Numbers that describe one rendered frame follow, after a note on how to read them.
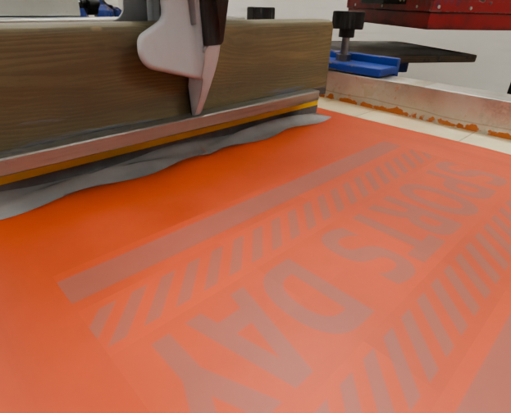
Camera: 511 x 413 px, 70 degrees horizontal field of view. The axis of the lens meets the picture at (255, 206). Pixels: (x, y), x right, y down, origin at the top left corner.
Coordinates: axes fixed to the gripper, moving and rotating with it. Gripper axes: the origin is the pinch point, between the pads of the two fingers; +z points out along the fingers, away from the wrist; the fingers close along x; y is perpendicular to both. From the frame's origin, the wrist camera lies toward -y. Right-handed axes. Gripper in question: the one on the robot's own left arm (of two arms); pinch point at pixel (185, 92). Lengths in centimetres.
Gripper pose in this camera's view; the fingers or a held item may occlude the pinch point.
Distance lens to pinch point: 31.9
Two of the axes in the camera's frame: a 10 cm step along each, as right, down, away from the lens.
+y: -7.2, 3.3, -6.2
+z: -0.3, 8.7, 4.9
